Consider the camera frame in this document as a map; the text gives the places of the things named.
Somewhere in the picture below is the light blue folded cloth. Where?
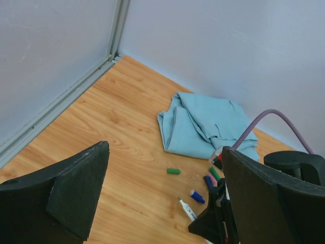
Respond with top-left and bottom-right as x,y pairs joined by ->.
157,92 -> 250,159

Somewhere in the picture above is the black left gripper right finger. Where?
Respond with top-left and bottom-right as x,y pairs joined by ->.
221,145 -> 325,244

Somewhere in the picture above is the dark green pen cap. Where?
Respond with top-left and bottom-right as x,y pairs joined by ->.
209,166 -> 220,181

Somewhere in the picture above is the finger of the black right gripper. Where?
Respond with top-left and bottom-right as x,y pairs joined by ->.
188,178 -> 239,244

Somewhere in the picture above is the blue pen cap with eraser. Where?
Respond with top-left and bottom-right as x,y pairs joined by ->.
189,189 -> 205,204

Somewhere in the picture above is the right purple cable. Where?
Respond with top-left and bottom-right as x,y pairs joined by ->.
232,109 -> 314,155

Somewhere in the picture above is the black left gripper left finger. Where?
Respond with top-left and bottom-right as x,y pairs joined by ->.
1,141 -> 110,243

